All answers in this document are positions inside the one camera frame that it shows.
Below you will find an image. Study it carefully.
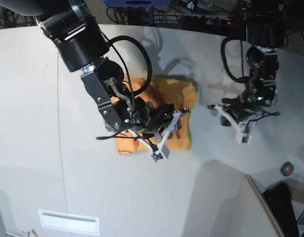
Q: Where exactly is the white partition board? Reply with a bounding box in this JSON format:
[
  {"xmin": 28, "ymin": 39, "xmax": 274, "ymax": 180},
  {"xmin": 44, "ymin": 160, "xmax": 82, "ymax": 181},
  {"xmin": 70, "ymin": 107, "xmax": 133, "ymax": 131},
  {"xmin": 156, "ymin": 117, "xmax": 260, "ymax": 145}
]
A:
[{"xmin": 237, "ymin": 175, "xmax": 284, "ymax": 237}]

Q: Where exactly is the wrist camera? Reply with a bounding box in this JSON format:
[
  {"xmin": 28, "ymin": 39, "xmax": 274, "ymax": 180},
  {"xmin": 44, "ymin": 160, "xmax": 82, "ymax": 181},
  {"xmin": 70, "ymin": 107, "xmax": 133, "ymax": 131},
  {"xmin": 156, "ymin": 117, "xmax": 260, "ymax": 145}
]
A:
[
  {"xmin": 235, "ymin": 132, "xmax": 252, "ymax": 145},
  {"xmin": 151, "ymin": 147, "xmax": 170, "ymax": 162}
]

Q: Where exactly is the orange t-shirt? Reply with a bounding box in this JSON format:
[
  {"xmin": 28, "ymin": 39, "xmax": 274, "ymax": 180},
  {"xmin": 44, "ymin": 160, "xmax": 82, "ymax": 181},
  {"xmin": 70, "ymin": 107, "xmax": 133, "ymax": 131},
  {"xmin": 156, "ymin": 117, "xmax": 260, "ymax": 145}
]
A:
[{"xmin": 116, "ymin": 78, "xmax": 197, "ymax": 155}]

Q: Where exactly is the green tape roll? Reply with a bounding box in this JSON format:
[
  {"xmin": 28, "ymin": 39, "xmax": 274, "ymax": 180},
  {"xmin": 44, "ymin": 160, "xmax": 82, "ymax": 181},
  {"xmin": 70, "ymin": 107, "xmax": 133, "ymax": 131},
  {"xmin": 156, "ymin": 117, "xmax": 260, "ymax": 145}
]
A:
[{"xmin": 280, "ymin": 162, "xmax": 294, "ymax": 177}]

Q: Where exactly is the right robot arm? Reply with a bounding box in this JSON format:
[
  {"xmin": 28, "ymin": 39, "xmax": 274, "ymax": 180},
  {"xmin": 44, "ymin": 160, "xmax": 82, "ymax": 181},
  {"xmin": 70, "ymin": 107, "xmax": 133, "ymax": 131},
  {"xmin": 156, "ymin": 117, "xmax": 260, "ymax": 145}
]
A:
[{"xmin": 0, "ymin": 0, "xmax": 189, "ymax": 160}]

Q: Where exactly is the black power strip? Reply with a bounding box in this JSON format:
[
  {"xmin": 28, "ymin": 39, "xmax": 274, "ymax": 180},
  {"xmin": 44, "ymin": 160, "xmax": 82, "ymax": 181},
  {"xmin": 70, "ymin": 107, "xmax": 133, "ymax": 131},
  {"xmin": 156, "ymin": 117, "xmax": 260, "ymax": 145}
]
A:
[{"xmin": 183, "ymin": 15, "xmax": 235, "ymax": 26}]

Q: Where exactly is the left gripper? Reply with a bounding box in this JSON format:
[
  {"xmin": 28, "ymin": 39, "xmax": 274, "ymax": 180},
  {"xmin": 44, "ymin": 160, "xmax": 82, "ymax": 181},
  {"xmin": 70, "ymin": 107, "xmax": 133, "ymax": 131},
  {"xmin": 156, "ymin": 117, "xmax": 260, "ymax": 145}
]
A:
[{"xmin": 207, "ymin": 98, "xmax": 265, "ymax": 134}]

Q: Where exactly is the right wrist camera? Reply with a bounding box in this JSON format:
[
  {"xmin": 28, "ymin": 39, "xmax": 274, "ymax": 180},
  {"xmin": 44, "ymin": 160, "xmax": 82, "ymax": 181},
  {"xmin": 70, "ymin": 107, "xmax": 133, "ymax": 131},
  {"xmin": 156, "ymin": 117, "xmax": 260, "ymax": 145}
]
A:
[{"xmin": 151, "ymin": 147, "xmax": 170, "ymax": 162}]

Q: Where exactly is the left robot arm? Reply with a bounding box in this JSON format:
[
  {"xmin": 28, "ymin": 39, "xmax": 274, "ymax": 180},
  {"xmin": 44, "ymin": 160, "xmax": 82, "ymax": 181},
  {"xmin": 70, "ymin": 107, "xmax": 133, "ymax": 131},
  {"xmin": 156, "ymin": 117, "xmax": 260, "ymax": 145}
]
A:
[{"xmin": 208, "ymin": 0, "xmax": 285, "ymax": 144}]

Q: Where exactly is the black keyboard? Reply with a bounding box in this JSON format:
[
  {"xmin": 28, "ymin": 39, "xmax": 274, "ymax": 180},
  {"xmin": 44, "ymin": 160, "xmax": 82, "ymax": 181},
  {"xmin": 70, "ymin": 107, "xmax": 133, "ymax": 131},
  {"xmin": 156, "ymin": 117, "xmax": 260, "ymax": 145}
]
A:
[{"xmin": 262, "ymin": 182, "xmax": 300, "ymax": 237}]

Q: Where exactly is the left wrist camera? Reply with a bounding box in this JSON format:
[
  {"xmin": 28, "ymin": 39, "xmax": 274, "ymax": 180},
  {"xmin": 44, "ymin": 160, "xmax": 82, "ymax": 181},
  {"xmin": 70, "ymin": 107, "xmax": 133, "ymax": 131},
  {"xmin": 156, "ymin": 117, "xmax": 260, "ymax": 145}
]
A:
[{"xmin": 235, "ymin": 132, "xmax": 252, "ymax": 145}]

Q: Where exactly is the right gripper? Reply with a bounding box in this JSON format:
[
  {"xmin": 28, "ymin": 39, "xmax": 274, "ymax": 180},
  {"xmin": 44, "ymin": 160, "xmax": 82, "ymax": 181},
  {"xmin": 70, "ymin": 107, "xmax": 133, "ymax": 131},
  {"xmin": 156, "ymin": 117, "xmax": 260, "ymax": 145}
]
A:
[{"xmin": 127, "ymin": 97, "xmax": 190, "ymax": 154}]

